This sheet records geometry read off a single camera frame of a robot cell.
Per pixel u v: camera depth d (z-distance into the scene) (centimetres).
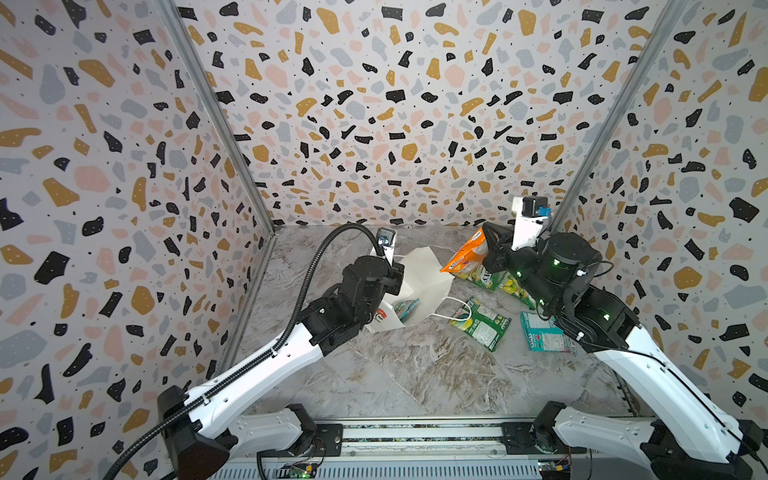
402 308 89
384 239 56
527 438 74
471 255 62
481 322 92
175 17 70
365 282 47
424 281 94
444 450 73
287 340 44
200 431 38
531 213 46
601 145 96
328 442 74
